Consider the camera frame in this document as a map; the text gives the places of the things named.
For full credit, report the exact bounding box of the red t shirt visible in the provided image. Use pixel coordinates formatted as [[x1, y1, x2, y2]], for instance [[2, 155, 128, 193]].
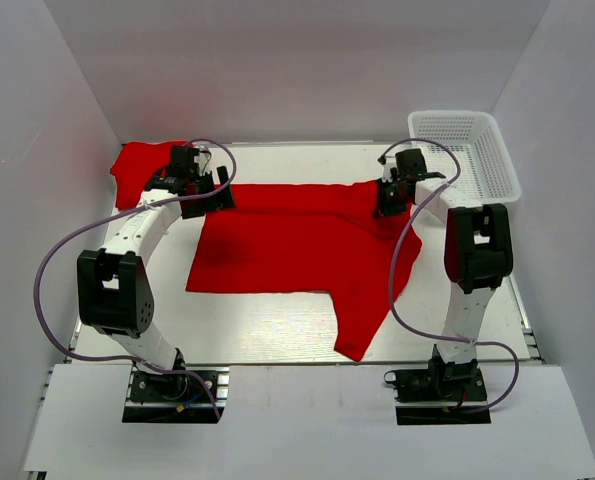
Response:
[[110, 141, 182, 211], [186, 181, 422, 361]]

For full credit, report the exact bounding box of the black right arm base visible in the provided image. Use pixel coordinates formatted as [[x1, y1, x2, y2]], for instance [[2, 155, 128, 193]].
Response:
[[383, 368, 487, 403]]

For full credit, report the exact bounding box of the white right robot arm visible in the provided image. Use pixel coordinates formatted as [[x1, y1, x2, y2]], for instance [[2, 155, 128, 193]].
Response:
[[375, 148, 513, 367]]

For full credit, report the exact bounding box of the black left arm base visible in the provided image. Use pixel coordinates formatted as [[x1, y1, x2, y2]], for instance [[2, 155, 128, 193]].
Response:
[[127, 370, 218, 403]]

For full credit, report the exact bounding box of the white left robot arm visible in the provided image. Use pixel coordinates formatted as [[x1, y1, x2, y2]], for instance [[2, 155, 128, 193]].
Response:
[[77, 142, 235, 375]]

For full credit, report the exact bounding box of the red folded t shirt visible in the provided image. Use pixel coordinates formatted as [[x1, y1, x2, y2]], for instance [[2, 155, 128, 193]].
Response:
[[110, 141, 182, 211]]

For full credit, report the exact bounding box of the white plastic mesh basket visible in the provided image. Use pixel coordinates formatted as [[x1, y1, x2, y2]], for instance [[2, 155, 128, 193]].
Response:
[[407, 110, 521, 204]]

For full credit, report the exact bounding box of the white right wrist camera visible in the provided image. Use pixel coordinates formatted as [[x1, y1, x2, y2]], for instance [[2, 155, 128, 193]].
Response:
[[382, 163, 398, 183]]

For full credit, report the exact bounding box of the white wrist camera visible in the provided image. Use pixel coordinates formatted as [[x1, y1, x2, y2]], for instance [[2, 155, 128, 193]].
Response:
[[197, 148, 212, 176], [382, 163, 398, 183]]

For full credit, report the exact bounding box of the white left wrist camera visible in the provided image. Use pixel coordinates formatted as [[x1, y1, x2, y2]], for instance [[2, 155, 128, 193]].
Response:
[[197, 148, 212, 176]]

